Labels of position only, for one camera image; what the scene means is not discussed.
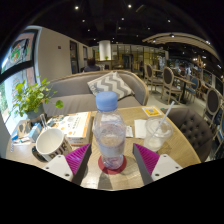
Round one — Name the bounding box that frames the person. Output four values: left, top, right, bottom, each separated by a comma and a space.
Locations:
83, 58, 101, 73

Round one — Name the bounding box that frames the yellow square card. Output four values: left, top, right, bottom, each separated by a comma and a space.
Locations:
141, 105, 164, 118

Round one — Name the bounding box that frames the grey curved sofa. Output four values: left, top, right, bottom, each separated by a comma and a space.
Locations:
41, 69, 150, 118

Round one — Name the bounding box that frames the flat round red coaster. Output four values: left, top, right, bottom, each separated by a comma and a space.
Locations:
97, 154, 128, 176

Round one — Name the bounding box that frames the grey white chevron cushion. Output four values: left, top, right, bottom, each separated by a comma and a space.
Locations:
87, 70, 134, 101

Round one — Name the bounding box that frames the clear blue-capped water bottle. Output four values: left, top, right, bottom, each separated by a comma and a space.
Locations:
92, 90, 128, 170

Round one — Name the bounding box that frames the group of dining chairs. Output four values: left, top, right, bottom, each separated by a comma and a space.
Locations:
143, 63, 224, 158

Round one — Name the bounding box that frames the small blue white box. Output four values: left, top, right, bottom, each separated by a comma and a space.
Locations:
28, 122, 43, 143

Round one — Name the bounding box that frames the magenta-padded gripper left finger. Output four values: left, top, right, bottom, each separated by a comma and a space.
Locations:
41, 143, 92, 186

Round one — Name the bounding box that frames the white cylindrical pillar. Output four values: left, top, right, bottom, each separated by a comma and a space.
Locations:
98, 40, 112, 62

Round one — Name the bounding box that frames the group of ceiling lights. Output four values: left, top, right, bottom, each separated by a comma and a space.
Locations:
74, 3, 211, 44

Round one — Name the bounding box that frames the clear plastic rod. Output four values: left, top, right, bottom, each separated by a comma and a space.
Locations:
39, 113, 49, 131

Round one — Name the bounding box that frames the clear plastic cup with straw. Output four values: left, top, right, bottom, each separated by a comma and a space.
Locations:
143, 100, 176, 153

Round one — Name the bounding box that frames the white paper napkin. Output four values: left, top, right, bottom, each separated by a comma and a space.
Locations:
133, 118, 148, 140

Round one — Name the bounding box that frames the dark grey tufted chair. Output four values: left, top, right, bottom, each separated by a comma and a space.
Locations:
159, 106, 214, 163

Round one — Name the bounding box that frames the window with colourful decals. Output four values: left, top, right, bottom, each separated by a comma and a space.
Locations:
0, 29, 39, 124

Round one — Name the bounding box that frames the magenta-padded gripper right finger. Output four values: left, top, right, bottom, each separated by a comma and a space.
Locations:
132, 143, 184, 186

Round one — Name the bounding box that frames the green potted plant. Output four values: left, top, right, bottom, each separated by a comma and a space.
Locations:
13, 77, 64, 123

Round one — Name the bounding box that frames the printed menu booklet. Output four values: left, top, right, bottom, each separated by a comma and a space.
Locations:
49, 111, 93, 147

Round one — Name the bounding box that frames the white mug with black handle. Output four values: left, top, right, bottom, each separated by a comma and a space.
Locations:
31, 127, 74, 163

